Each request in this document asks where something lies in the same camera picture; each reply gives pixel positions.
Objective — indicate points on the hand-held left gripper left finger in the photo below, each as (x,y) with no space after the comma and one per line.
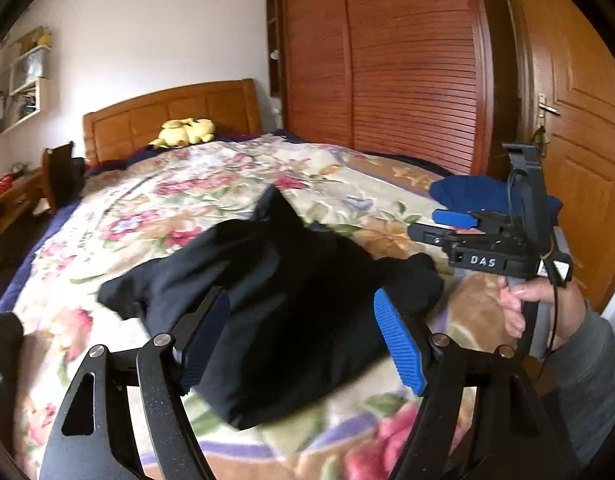
(205,332)

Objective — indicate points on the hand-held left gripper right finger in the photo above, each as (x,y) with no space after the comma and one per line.
(400,342)

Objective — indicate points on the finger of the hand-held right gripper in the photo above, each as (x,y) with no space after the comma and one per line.
(430,233)
(452,217)

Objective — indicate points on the black coat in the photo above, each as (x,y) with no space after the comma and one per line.
(287,290)

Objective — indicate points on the person's right forearm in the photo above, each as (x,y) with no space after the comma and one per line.
(592,385)

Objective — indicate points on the person's right hand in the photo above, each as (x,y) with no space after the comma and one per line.
(565,310)

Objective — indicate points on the blue cloth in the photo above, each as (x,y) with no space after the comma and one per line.
(477,192)

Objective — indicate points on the wooden door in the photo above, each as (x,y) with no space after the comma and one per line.
(577,85)

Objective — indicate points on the floral blanket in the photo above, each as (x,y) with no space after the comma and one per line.
(187,190)

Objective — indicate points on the wooden louvered wardrobe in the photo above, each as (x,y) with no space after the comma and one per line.
(387,60)

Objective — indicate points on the yellow plush toy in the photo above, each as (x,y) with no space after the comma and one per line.
(185,132)

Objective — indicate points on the black leather garment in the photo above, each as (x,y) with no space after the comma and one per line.
(2,360)

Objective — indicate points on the wooden chair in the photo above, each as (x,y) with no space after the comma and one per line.
(62,175)

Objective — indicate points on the wooden headboard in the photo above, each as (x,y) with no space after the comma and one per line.
(147,115)

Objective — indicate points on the wooden desk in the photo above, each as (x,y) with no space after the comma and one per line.
(12,205)

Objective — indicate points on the red basket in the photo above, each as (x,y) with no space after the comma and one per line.
(0,183)

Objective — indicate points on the small yellow toy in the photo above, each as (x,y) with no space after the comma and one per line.
(42,38)

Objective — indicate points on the white wall shelf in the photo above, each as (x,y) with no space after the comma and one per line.
(25,95)

